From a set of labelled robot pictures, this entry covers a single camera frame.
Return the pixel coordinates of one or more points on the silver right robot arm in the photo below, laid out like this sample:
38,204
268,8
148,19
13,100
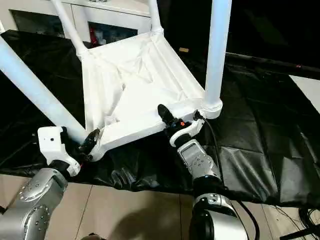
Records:
200,162

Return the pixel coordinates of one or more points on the small tan label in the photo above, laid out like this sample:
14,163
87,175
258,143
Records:
184,49

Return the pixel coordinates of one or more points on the white sideboard cabinet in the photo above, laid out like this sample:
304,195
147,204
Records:
112,15

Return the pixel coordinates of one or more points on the black flat board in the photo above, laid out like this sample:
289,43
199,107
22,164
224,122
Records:
275,63

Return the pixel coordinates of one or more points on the white plastic table top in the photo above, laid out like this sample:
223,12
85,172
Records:
150,75

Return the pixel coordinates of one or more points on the black metal floor bar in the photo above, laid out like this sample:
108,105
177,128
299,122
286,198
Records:
300,233

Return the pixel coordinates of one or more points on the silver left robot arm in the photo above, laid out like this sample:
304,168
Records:
32,200

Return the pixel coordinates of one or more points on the white low furniture top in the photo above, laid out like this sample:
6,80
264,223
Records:
307,92

